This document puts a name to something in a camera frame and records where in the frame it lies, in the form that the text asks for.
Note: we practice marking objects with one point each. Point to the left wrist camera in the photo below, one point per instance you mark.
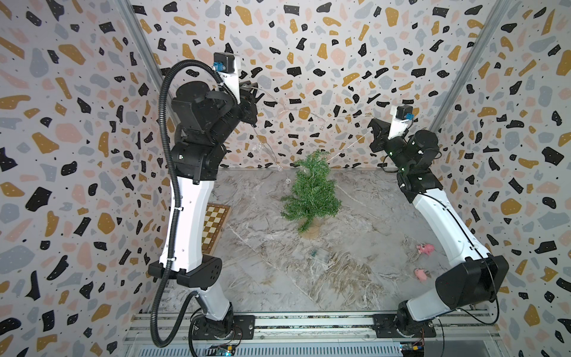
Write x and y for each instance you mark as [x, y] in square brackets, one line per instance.
[228, 66]

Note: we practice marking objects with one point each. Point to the pink toy pig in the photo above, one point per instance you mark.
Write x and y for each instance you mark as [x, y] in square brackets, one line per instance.
[425, 248]
[422, 275]

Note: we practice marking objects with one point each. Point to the clear battery box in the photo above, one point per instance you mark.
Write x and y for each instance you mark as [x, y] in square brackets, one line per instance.
[321, 256]

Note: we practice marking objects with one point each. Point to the clear string light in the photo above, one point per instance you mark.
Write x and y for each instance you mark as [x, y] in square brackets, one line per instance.
[290, 127]

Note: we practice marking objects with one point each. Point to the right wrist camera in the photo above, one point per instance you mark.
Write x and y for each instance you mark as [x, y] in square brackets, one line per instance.
[402, 118]

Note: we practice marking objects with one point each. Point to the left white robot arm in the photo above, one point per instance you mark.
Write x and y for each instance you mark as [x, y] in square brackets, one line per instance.
[207, 118]

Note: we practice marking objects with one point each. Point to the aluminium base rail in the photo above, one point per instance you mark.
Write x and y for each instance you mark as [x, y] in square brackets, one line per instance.
[325, 334]

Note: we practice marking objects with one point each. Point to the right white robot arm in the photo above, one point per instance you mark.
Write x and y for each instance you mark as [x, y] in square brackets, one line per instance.
[475, 275]

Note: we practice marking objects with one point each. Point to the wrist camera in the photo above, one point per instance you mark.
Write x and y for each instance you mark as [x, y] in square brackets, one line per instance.
[228, 66]
[402, 118]

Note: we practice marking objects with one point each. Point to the small green christmas tree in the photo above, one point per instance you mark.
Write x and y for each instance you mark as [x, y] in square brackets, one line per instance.
[312, 194]

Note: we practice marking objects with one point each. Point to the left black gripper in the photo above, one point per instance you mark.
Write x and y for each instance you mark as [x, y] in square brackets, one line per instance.
[249, 105]

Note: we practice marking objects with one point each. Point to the wooden chess board box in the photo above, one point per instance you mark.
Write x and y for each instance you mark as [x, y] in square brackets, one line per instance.
[214, 223]

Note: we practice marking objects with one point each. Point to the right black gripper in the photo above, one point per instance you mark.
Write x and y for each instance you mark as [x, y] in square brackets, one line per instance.
[383, 129]

